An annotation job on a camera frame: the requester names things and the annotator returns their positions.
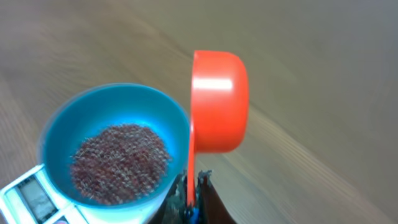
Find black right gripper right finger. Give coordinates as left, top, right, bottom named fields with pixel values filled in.
left=197, top=170, right=236, bottom=224

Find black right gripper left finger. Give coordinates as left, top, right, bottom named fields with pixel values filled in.
left=148, top=174, right=187, bottom=224

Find red scoop with blue handle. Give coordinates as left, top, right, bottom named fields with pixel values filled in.
left=187, top=50, right=249, bottom=223

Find red beans in bowl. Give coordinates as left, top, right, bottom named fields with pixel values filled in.
left=70, top=124, right=172, bottom=205

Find teal plastic bowl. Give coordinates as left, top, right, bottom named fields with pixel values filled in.
left=37, top=83, right=190, bottom=209

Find white digital kitchen scale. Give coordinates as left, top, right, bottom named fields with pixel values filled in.
left=1, top=165, right=166, bottom=224

